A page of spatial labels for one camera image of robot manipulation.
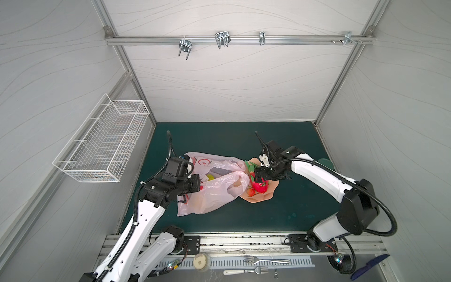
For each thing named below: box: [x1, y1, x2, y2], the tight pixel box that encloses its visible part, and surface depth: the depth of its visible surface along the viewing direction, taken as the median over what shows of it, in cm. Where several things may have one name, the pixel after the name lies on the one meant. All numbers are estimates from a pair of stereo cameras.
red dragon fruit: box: [244, 160, 270, 194], surface depth 86 cm
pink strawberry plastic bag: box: [177, 152, 250, 217], surface depth 75 cm
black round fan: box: [326, 245, 357, 275], surface depth 73 cm
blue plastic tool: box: [350, 253, 390, 281], surface depth 70 cm
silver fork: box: [243, 255, 291, 265], surface depth 72 cm
